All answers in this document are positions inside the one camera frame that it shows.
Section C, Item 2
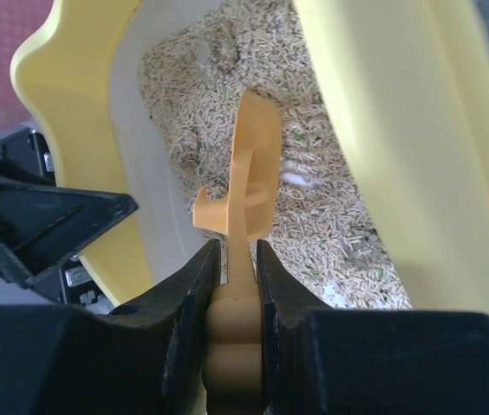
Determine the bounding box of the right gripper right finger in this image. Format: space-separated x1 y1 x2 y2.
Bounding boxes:
257 240 489 414

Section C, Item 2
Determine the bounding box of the yellow litter box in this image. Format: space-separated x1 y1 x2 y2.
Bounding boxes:
10 1 489 313

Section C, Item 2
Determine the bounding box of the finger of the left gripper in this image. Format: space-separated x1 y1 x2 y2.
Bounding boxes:
0 159 138 289

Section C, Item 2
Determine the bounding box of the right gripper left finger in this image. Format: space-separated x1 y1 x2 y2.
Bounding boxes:
0 239 220 414

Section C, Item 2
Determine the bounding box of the orange litter scoop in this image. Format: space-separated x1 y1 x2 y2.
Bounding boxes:
193 91 283 414

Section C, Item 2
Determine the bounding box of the litter clump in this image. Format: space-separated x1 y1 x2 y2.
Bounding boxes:
200 37 240 74

